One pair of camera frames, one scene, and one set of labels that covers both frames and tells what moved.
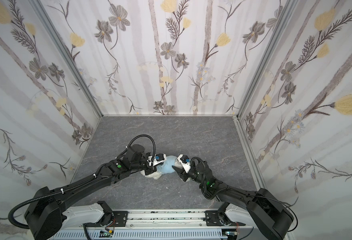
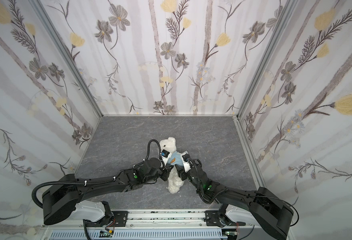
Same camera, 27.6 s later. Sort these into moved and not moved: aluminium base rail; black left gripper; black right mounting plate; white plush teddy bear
Moved: black left gripper; white plush teddy bear
Not moved: black right mounting plate; aluminium base rail
